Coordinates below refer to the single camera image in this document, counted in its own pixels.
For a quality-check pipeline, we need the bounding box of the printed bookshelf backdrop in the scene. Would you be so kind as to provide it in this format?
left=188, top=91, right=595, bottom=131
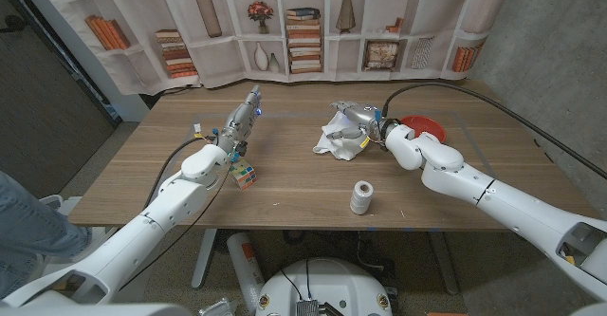
left=28, top=0, right=516, bottom=97

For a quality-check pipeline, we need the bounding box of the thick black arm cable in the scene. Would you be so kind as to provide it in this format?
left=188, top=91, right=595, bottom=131
left=381, top=81, right=607, bottom=180
left=143, top=136, right=217, bottom=211

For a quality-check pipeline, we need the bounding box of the silver finned metal part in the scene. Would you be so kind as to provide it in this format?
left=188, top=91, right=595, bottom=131
left=198, top=298, right=238, bottom=316

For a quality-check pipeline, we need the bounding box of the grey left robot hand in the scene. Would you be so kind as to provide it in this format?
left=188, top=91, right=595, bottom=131
left=216, top=84, right=264, bottom=158

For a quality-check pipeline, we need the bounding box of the white cloth napkin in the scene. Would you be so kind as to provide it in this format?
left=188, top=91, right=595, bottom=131
left=312, top=110, right=369, bottom=162

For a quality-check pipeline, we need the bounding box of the white thread spool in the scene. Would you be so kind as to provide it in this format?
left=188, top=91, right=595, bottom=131
left=349, top=179, right=375, bottom=216

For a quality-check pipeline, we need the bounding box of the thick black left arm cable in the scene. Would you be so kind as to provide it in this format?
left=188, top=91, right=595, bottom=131
left=143, top=136, right=217, bottom=211

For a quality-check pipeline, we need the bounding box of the white chair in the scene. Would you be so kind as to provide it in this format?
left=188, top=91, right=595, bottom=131
left=35, top=194, right=124, bottom=279

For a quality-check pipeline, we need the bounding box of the white cylinder with orange label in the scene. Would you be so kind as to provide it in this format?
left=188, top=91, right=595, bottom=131
left=226, top=232, right=266, bottom=315

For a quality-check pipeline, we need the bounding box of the red bowl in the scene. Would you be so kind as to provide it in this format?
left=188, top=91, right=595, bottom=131
left=399, top=115, right=448, bottom=145

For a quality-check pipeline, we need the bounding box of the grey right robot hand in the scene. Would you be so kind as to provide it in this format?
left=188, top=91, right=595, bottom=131
left=325, top=100, right=388, bottom=149

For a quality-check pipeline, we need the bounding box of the grey table leg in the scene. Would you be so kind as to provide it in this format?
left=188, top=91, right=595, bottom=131
left=191, top=228, right=218, bottom=290
left=429, top=230, right=460, bottom=296

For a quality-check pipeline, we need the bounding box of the black door handle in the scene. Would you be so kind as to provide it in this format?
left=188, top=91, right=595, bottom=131
left=0, top=14, right=28, bottom=35

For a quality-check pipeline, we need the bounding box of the person's leg in jeans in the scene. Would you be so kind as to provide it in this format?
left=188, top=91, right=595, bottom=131
left=0, top=171, right=91, bottom=301

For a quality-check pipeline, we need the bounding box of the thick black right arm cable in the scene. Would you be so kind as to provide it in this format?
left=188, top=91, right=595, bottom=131
left=381, top=81, right=607, bottom=180

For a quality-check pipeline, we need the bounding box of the rubik's cube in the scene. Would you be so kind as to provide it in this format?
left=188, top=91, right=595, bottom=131
left=229, top=158, right=259, bottom=192

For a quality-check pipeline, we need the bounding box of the dark perforated partition panel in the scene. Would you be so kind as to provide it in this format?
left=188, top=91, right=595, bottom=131
left=0, top=0, right=122, bottom=201

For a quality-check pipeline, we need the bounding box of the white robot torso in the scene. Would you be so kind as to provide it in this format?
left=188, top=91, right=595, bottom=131
left=254, top=257, right=394, bottom=316

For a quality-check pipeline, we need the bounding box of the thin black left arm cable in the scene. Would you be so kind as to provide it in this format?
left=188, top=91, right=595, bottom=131
left=118, top=173, right=231, bottom=291

